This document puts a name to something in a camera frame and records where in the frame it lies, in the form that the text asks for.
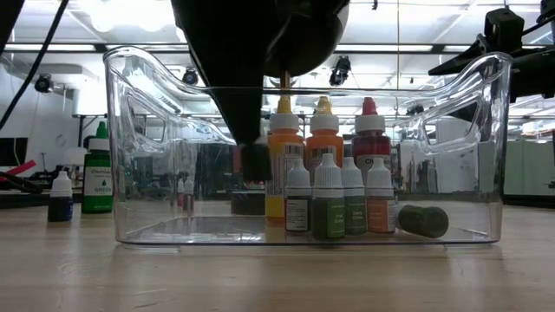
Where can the small bright green bottle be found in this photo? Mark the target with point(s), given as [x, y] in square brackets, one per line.
[328, 216]

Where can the large dark red squeeze bottle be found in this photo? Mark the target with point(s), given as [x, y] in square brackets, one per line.
[370, 147]

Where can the large orange squeeze bottle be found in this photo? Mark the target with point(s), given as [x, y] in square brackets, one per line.
[324, 143]

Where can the small blue bottle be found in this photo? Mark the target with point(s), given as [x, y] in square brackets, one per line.
[60, 208]

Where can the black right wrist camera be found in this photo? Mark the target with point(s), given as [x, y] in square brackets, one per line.
[503, 28]

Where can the large green squeeze bottle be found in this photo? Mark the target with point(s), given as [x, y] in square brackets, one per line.
[97, 182]

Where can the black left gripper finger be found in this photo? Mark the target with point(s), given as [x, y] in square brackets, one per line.
[230, 65]

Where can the small dark olive bottle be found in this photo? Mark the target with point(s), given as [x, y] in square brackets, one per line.
[424, 221]

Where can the small black white-label bottle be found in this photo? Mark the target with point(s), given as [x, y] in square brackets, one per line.
[298, 212]

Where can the black monitor screen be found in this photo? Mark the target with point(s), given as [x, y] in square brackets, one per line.
[13, 151]

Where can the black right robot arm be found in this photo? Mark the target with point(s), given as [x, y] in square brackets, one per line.
[548, 8]

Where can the pale green partition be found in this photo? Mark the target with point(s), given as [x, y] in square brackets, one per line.
[529, 169]

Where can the black ceiling track light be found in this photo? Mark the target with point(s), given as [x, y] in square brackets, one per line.
[43, 83]
[340, 69]
[190, 77]

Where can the clear plastic bin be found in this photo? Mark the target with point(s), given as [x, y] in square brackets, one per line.
[117, 173]

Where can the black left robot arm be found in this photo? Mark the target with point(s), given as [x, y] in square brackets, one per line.
[6, 17]

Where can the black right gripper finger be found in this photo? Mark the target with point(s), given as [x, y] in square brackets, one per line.
[472, 63]
[468, 112]

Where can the small orange-red bottle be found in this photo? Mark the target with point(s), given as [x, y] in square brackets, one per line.
[380, 216]

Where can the small dark green labelled bottle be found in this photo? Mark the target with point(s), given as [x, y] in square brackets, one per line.
[357, 216]

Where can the small pink bottle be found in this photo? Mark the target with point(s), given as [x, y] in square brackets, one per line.
[180, 195]

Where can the large yellow squeeze bottle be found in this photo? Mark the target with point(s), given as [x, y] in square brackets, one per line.
[282, 138]

